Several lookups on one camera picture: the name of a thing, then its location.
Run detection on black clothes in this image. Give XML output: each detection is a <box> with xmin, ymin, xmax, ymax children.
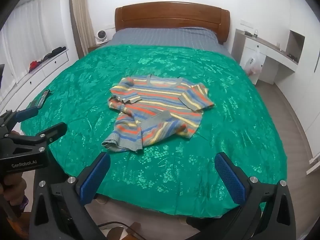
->
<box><xmin>41</xmin><ymin>46</ymin><xmax>67</xmax><ymax>62</ymax></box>

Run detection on green satin blanket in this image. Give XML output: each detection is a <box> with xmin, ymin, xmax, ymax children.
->
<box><xmin>20</xmin><ymin>44</ymin><xmax>288</xmax><ymax>218</ymax></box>

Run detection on black cable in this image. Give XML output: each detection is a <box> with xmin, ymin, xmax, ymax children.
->
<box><xmin>96</xmin><ymin>221</ymin><xmax>142</xmax><ymax>240</ymax></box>

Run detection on white sheer curtain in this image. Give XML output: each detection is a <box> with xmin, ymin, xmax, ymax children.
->
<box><xmin>0</xmin><ymin>0</ymin><xmax>54</xmax><ymax>67</ymax></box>

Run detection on white wardrobe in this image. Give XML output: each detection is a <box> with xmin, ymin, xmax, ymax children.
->
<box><xmin>285</xmin><ymin>0</ymin><xmax>320</xmax><ymax>162</ymax></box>

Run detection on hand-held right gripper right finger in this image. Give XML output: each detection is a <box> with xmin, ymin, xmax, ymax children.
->
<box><xmin>214</xmin><ymin>151</ymin><xmax>298</xmax><ymax>240</ymax></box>

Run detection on striped knit shirt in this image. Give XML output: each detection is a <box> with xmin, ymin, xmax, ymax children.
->
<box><xmin>101</xmin><ymin>74</ymin><xmax>216</xmax><ymax>154</ymax></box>

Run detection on wooden bed headboard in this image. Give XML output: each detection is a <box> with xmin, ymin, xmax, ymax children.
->
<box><xmin>115</xmin><ymin>2</ymin><xmax>231</xmax><ymax>46</ymax></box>

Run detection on white round fan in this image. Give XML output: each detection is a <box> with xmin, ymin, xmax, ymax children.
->
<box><xmin>95</xmin><ymin>30</ymin><xmax>109</xmax><ymax>44</ymax></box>

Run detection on black flat device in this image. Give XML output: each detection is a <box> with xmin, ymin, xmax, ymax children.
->
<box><xmin>30</xmin><ymin>89</ymin><xmax>51</xmax><ymax>108</ymax></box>

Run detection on white plastic bag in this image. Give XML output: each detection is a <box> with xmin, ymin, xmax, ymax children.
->
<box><xmin>244</xmin><ymin>47</ymin><xmax>267</xmax><ymax>77</ymax></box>

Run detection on person's left hand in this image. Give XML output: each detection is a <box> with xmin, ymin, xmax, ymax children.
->
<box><xmin>0</xmin><ymin>173</ymin><xmax>28</xmax><ymax>217</ymax></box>

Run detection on white desk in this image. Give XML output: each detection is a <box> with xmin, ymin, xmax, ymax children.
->
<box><xmin>231</xmin><ymin>28</ymin><xmax>300</xmax><ymax>85</ymax></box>

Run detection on red cloth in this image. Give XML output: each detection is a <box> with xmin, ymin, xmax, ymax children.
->
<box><xmin>28</xmin><ymin>60</ymin><xmax>42</xmax><ymax>72</ymax></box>

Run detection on grey checked bed sheet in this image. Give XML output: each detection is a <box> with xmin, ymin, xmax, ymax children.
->
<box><xmin>110</xmin><ymin>26</ymin><xmax>232</xmax><ymax>56</ymax></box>

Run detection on white drawer cabinet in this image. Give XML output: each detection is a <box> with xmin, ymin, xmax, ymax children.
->
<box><xmin>0</xmin><ymin>47</ymin><xmax>70</xmax><ymax>107</ymax></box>

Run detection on beige curtain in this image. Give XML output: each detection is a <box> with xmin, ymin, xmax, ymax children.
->
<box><xmin>69</xmin><ymin>0</ymin><xmax>93</xmax><ymax>59</ymax></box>

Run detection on brown nightstand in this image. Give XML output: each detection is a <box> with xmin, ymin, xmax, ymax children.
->
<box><xmin>87</xmin><ymin>41</ymin><xmax>113</xmax><ymax>53</ymax></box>

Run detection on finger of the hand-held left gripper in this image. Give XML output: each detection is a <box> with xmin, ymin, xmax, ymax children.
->
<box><xmin>14</xmin><ymin>106</ymin><xmax>40</xmax><ymax>125</ymax></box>
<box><xmin>32</xmin><ymin>122</ymin><xmax>68</xmax><ymax>146</ymax></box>

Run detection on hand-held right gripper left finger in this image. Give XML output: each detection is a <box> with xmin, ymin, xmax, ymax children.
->
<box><xmin>29</xmin><ymin>151</ymin><xmax>112</xmax><ymax>240</ymax></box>

